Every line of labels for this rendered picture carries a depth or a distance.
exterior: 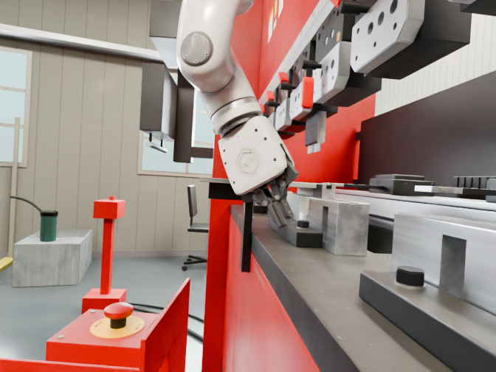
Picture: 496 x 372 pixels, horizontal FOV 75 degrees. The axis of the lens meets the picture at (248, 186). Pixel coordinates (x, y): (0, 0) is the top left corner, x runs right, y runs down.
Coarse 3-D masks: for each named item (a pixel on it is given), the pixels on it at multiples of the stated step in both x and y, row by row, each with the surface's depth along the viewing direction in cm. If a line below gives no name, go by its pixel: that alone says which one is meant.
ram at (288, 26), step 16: (272, 0) 135; (288, 0) 104; (304, 0) 84; (288, 16) 103; (304, 16) 83; (320, 16) 70; (272, 32) 130; (288, 32) 101; (272, 48) 128; (288, 48) 100; (272, 64) 126; (288, 64) 99
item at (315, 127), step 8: (320, 112) 77; (312, 120) 81; (320, 120) 77; (312, 128) 81; (320, 128) 77; (312, 136) 80; (320, 136) 77; (312, 144) 81; (320, 144) 77; (312, 152) 83
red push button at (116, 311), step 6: (108, 306) 46; (114, 306) 46; (120, 306) 46; (126, 306) 46; (132, 306) 47; (108, 312) 44; (114, 312) 44; (120, 312) 44; (126, 312) 45; (132, 312) 46; (108, 318) 44; (114, 318) 44; (120, 318) 44; (114, 324) 45; (120, 324) 45
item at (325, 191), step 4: (316, 188) 74; (320, 188) 71; (324, 188) 70; (328, 188) 72; (332, 188) 70; (316, 192) 74; (320, 192) 71; (324, 192) 70; (328, 192) 70; (332, 192) 70; (316, 196) 74; (320, 196) 71; (324, 196) 70; (328, 196) 70; (332, 196) 70
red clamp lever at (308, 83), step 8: (304, 64) 65; (312, 64) 65; (320, 64) 65; (304, 80) 65; (312, 80) 65; (304, 88) 65; (312, 88) 65; (304, 96) 65; (312, 96) 65; (304, 104) 65; (312, 104) 65
